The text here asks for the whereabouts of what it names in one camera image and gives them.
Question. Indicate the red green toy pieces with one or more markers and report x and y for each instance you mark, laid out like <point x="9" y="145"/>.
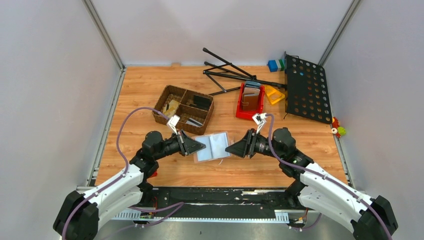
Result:
<point x="337" y="129"/>

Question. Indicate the red white window toy block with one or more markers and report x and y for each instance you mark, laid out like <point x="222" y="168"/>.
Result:
<point x="153" y="175"/>

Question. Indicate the black credit card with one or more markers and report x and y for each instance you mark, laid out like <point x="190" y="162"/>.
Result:
<point x="202" y="101"/>
<point x="200" y="106"/>

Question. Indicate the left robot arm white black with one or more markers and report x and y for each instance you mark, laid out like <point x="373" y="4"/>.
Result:
<point x="82" y="215"/>

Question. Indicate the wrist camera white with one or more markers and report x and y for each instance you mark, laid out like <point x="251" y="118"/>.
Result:
<point x="172" y="123"/>
<point x="260" y="120"/>

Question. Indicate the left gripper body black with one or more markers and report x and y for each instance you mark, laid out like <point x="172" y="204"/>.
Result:
<point x="182" y="143"/>

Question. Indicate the blue green white blocks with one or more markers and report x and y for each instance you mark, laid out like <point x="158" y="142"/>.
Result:
<point x="278" y="65"/>

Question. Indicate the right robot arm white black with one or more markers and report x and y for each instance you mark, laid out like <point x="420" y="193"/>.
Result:
<point x="367" y="218"/>

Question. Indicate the grey VIP credit card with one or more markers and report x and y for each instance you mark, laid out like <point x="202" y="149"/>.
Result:
<point x="193" y="122"/>

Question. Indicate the brown wicker divided basket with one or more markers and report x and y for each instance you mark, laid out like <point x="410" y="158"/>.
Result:
<point x="184" y="111"/>

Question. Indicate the black folding stand legs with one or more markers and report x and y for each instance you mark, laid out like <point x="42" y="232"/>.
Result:
<point x="230" y="71"/>

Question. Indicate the red plastic bin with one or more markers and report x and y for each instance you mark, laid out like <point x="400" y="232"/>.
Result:
<point x="247" y="115"/>

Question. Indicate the black perforated music stand tray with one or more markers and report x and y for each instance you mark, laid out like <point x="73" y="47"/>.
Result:
<point x="306" y="92"/>

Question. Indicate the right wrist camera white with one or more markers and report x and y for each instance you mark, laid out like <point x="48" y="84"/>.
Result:
<point x="260" y="120"/>

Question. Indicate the cards in basket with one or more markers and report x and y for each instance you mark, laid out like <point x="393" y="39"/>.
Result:
<point x="169" y="109"/>

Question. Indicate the brown wallet in bin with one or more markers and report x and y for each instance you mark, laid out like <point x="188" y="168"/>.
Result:
<point x="250" y="98"/>

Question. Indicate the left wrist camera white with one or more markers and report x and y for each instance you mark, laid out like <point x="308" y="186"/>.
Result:
<point x="172" y="123"/>

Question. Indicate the yellow plastic triangle toy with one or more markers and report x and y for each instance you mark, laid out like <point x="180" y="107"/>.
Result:
<point x="273" y="95"/>

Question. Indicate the aluminium frame rail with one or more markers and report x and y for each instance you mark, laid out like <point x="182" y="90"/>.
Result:
<point x="137" y="214"/>

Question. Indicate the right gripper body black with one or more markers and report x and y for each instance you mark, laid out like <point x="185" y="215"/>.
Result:
<point x="251" y="143"/>

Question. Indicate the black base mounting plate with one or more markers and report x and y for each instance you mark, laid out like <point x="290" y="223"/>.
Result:
<point x="219" y="203"/>

